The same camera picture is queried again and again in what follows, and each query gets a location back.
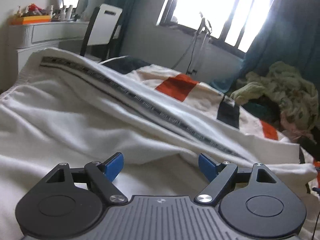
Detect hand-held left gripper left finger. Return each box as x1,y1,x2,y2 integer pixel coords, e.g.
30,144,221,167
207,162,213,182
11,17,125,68
44,152,128,206

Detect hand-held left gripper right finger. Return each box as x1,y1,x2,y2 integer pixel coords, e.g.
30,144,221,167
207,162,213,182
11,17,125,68
196,154,278,207

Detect white pants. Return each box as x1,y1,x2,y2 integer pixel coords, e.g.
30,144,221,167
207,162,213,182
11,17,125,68
0,47,318,240

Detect pile of blankets and clothes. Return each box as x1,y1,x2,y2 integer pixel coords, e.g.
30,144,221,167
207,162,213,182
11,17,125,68
230,61,320,135

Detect green cloth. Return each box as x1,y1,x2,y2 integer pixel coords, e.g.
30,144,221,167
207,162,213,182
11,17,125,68
244,100,280,123

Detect teal cloth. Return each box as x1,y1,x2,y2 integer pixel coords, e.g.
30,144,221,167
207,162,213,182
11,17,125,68
211,76,243,94

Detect striped blanket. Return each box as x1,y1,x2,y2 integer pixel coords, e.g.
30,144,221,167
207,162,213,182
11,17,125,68
100,55,320,230

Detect pink garment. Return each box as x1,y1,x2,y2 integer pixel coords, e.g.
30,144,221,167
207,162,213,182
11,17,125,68
280,110,320,143

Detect silver tripod stand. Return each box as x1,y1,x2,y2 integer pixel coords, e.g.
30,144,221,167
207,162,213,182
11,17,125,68
172,11,213,77

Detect white dressing table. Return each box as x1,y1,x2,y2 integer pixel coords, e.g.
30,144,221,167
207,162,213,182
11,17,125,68
9,20,90,63

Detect row of cosmetic bottles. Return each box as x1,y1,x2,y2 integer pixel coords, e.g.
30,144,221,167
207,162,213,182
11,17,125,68
49,4,80,22

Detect dark framed window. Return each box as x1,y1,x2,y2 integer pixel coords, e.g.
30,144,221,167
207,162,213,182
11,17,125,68
156,0,275,58

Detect orange box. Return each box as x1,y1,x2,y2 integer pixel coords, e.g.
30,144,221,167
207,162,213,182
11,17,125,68
10,15,52,25

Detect red ornament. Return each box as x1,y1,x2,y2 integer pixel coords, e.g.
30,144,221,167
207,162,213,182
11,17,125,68
26,4,44,14

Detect white chair with black frame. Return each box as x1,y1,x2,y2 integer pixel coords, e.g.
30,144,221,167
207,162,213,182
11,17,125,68
80,4,123,63

